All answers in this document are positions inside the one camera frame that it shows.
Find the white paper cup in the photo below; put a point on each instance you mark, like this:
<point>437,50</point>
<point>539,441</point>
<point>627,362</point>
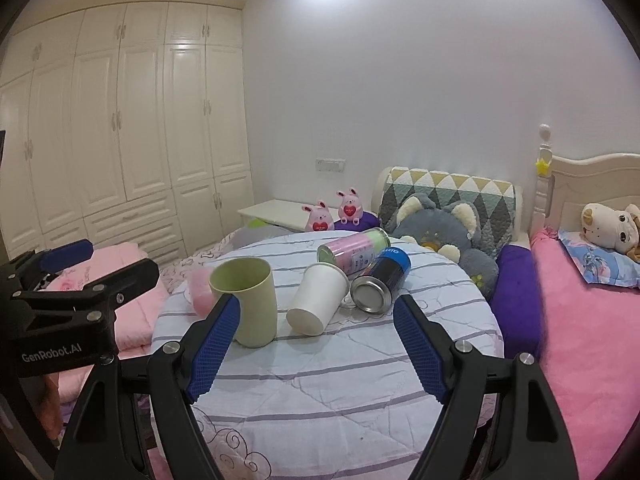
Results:
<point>317,300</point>

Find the white desk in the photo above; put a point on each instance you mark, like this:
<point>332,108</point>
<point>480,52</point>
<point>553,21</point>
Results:
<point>275,208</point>

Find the light green cup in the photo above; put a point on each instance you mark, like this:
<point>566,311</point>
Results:
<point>252,300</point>

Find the blue and black can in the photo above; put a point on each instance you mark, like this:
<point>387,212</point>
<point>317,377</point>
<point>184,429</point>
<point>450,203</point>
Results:
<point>385,270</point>

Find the white wall outlet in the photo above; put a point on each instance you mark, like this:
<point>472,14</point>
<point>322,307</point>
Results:
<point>330,164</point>

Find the cream wardrobe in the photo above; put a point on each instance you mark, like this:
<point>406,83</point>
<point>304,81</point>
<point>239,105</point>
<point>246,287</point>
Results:
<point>140,110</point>

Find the blue floral pillow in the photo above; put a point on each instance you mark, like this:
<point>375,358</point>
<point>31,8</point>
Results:
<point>590,260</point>

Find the pink bedsheet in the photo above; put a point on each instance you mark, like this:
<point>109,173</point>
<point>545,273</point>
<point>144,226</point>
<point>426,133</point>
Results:
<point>590,350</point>

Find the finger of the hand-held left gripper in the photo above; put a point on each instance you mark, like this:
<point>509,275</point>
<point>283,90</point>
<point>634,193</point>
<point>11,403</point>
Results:
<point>65,254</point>
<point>127,277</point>

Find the triangle pattern quilted cover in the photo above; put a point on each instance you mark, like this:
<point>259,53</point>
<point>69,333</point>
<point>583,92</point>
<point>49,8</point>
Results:
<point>450,182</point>

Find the folded pink blanket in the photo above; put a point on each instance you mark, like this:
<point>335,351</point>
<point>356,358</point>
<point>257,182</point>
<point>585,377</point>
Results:
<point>137,325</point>

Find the pink rabbit toy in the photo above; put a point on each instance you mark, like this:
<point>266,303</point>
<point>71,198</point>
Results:
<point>350,207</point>
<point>318,217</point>

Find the pink and green can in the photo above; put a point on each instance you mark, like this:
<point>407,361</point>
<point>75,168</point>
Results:
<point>350,252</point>

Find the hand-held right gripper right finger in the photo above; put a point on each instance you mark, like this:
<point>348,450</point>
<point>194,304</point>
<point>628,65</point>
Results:
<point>420,350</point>

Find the beige plush dog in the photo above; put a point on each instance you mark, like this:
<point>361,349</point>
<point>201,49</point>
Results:
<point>610,225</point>

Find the purple cloth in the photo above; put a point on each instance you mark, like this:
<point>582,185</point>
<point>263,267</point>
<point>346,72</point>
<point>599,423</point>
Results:
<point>515,300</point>

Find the grey plush bear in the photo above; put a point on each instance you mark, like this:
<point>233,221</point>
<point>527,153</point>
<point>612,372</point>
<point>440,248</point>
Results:
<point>450,230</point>

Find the purple cushion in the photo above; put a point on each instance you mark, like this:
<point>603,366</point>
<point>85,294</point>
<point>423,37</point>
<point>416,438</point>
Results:
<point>371,220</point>

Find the pink cup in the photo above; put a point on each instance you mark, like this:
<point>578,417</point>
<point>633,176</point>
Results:
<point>200,290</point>

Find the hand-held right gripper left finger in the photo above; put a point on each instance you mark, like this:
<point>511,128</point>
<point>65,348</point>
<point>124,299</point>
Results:
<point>215,345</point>

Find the cream wooden headboard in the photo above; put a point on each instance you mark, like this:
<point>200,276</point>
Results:
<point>575,180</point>

